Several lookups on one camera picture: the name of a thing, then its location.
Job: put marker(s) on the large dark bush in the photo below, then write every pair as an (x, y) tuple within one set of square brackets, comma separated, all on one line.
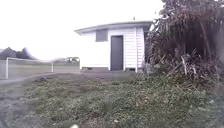
[(186, 40)]

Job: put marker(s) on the white wooden building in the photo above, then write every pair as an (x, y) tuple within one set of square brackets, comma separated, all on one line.
[(128, 46)]

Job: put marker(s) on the grass field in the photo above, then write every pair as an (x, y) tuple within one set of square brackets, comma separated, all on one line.
[(30, 68)]

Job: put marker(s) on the green grass lawn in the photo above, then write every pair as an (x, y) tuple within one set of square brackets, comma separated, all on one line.
[(110, 100)]

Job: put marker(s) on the robot's own part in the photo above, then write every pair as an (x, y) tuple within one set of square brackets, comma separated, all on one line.
[(74, 126)]

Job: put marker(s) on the grey gravel path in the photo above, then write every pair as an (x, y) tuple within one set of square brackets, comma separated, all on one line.
[(66, 76)]

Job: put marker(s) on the distant dark trees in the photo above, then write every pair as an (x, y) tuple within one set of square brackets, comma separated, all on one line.
[(8, 53)]

